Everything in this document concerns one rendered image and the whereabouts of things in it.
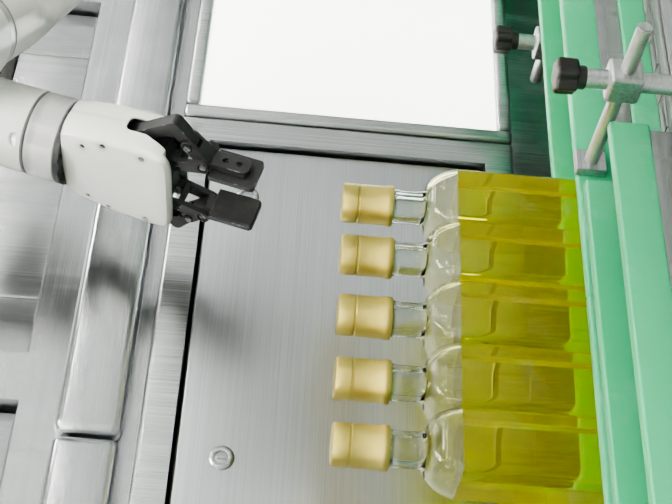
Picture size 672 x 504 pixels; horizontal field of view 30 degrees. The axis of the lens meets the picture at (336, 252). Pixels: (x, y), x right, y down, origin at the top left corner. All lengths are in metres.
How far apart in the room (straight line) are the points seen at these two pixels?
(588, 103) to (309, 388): 0.36
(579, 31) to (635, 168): 0.26
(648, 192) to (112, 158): 0.44
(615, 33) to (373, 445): 0.48
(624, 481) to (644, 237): 0.18
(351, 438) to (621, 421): 0.20
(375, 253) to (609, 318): 0.20
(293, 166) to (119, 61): 0.24
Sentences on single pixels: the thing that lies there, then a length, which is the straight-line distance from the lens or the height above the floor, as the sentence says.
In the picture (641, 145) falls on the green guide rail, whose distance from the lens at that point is 1.00.
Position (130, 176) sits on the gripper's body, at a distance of 1.08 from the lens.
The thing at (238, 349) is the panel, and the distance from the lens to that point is 1.14.
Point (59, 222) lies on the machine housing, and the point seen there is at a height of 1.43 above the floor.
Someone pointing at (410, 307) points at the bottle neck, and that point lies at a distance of 1.01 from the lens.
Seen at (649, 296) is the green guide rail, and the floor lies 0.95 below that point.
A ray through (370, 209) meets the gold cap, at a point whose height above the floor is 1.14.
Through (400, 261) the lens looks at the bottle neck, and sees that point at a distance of 1.04.
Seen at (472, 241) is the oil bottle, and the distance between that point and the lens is 1.04.
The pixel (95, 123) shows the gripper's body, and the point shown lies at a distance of 1.07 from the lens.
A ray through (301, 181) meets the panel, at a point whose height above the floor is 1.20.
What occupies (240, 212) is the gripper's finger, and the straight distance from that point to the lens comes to 1.10.
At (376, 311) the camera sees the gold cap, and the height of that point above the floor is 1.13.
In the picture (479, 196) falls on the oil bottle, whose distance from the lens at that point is 1.07.
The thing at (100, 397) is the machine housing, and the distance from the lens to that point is 1.12.
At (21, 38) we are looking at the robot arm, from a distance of 1.13.
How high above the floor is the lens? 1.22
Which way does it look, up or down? 3 degrees down
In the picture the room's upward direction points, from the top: 85 degrees counter-clockwise
